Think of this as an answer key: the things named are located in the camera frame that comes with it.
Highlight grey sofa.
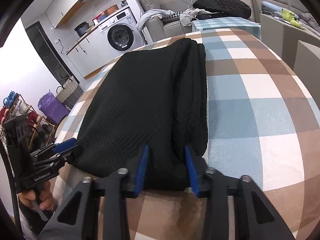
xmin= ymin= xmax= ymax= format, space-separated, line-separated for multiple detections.
xmin=140 ymin=0 xmax=192 ymax=42

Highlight woven laundry basket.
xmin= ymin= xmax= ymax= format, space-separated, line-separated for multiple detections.
xmin=56 ymin=76 xmax=84 ymax=111

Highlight black cooking pot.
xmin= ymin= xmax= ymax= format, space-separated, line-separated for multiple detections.
xmin=74 ymin=22 xmax=90 ymax=37

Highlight checkered tablecloth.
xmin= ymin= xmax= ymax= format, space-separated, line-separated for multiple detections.
xmin=55 ymin=28 xmax=319 ymax=239

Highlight blue plaid side table cloth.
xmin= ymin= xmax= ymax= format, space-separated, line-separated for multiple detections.
xmin=191 ymin=17 xmax=261 ymax=40

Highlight black quilted jacket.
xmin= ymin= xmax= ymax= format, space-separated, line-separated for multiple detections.
xmin=193 ymin=0 xmax=252 ymax=19

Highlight yarn rack shelf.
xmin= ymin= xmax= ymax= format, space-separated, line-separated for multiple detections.
xmin=1 ymin=91 xmax=56 ymax=152

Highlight black knit sweater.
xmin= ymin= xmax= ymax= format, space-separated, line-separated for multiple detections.
xmin=71 ymin=38 xmax=208 ymax=191

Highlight green toy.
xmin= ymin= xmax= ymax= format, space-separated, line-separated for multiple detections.
xmin=281 ymin=8 xmax=302 ymax=29

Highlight white kitchen cabinets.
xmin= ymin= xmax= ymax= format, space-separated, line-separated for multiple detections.
xmin=67 ymin=28 xmax=120 ymax=77

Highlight white washing machine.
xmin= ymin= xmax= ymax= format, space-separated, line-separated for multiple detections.
xmin=98 ymin=5 xmax=145 ymax=54

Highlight purple bag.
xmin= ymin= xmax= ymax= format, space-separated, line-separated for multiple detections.
xmin=37 ymin=91 xmax=69 ymax=125

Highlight light blue pillow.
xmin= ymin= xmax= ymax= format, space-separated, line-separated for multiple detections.
xmin=261 ymin=1 xmax=283 ymax=15

